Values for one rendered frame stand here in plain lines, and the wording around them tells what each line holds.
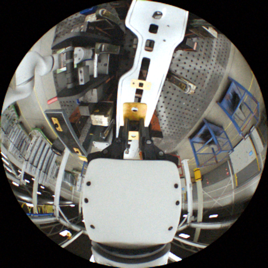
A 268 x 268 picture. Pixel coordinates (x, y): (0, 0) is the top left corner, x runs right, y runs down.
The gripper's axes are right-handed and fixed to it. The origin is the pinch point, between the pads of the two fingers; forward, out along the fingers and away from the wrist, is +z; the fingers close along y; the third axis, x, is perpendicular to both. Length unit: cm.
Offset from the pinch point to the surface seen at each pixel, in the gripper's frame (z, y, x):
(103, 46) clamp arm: 16.8, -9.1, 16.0
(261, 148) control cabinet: -59, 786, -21
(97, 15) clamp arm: 15.0, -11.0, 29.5
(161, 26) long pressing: 25.0, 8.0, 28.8
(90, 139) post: 30, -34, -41
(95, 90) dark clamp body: 18.9, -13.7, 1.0
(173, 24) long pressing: 24.8, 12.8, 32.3
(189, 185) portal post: 9, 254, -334
